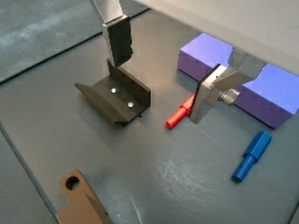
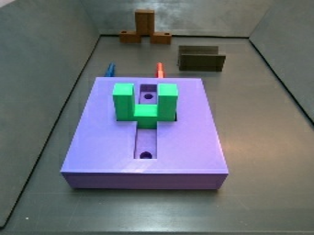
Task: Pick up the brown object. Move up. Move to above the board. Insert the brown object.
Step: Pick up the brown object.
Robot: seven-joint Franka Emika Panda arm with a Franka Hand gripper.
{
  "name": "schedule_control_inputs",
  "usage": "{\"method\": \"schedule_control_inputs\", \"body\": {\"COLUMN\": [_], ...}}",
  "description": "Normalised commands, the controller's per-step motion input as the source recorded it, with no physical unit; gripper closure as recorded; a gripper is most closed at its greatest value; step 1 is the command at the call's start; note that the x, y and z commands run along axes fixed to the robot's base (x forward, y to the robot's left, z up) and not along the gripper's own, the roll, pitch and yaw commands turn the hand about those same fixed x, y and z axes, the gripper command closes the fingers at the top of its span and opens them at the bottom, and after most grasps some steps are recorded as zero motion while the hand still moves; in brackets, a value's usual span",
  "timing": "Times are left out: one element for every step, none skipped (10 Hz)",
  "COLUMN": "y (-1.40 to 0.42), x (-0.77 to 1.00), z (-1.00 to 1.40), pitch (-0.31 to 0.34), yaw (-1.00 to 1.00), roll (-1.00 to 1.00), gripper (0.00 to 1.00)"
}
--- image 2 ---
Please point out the brown T-shaped block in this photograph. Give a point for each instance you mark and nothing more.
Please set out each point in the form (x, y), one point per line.
(145, 29)

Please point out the purple base board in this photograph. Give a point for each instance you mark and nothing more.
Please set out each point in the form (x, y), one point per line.
(178, 156)

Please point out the green U-shaped block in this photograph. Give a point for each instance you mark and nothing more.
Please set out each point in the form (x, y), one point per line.
(146, 114)

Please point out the red peg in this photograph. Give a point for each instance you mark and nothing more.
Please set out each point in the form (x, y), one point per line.
(159, 70)

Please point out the blue peg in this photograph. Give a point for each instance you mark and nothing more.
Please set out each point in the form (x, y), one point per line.
(110, 72)

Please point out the black angle bracket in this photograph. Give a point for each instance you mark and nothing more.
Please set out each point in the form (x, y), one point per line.
(199, 58)

